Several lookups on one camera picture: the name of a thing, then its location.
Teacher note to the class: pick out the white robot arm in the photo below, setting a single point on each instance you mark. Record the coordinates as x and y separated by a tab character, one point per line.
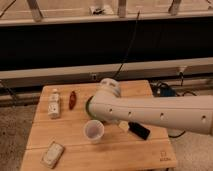
188	113

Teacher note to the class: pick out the green bowl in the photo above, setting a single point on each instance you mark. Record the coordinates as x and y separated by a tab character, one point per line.
87	108

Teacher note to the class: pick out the black smartphone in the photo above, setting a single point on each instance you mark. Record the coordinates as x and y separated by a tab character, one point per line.
139	130

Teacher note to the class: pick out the white plastic bottle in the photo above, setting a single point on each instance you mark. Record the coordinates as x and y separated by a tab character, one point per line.
54	104

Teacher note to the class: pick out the blue power adapter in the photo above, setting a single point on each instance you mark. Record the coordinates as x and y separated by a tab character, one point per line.
166	92

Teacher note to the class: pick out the white wrapped packet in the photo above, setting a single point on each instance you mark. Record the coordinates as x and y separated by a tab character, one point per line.
52	155

